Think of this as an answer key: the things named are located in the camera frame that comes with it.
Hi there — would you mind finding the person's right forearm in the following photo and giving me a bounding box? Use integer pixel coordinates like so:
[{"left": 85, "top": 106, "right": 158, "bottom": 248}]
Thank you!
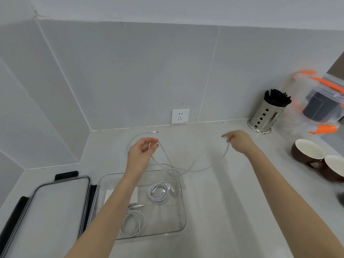
[{"left": 246, "top": 148, "right": 344, "bottom": 258}]

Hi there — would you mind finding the person's left forearm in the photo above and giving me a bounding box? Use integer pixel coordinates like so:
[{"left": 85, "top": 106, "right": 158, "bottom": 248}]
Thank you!
[{"left": 64, "top": 169, "right": 147, "bottom": 258}]

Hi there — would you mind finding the dark grey cup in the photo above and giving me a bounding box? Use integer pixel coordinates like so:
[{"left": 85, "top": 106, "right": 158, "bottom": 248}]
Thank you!
[{"left": 302, "top": 90, "right": 342, "bottom": 122}]

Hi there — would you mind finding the person's left hand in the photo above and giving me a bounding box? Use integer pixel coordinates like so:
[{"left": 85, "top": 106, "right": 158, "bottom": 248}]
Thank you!
[{"left": 126, "top": 138, "right": 160, "bottom": 175}]

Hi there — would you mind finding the large coiled white cable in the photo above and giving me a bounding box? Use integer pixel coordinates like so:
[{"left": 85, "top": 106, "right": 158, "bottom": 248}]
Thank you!
[{"left": 118, "top": 203, "right": 146, "bottom": 238}]

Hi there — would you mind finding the bundle of black chopsticks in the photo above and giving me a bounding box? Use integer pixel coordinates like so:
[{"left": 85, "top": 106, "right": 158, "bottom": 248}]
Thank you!
[{"left": 264, "top": 89, "right": 292, "bottom": 107}]

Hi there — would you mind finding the long white charging cable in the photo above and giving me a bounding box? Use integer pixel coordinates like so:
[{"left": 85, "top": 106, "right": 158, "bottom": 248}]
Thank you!
[{"left": 129, "top": 131, "right": 230, "bottom": 190}]

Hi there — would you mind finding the white wall socket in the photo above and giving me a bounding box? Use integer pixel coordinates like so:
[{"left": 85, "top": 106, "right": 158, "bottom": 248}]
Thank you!
[{"left": 171, "top": 109, "right": 190, "bottom": 124}]

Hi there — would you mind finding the white charger adapter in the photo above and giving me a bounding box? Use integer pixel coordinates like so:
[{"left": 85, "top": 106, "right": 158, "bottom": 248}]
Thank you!
[{"left": 104, "top": 186, "right": 138, "bottom": 206}]

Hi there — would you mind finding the clear container with orange clips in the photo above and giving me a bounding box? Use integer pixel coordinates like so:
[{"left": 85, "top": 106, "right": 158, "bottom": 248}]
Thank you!
[{"left": 284, "top": 70, "right": 344, "bottom": 135}]

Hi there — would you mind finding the clear glass storage container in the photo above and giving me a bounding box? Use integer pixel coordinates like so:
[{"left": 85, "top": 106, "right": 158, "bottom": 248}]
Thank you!
[{"left": 92, "top": 169, "right": 187, "bottom": 241}]

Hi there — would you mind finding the perforated steel utensil holder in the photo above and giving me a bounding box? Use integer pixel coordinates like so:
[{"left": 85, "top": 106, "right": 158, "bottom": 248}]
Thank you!
[{"left": 247, "top": 99, "right": 286, "bottom": 135}]

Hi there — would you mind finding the small coiled white cable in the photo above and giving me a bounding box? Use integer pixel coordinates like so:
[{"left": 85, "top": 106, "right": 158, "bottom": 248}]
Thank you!
[{"left": 148, "top": 181, "right": 178, "bottom": 205}]

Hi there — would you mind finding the person's right hand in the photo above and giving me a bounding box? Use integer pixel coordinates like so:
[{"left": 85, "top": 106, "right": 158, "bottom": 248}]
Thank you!
[{"left": 221, "top": 130, "right": 259, "bottom": 156}]

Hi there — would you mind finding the brown mug with white inside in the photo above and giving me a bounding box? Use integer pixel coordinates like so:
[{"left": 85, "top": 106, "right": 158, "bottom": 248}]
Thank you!
[
  {"left": 291, "top": 139, "right": 327, "bottom": 170},
  {"left": 319, "top": 155, "right": 344, "bottom": 183}
]

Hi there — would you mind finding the clear lid with black clips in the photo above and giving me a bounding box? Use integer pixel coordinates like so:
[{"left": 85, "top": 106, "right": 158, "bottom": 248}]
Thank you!
[{"left": 0, "top": 171, "right": 98, "bottom": 258}]

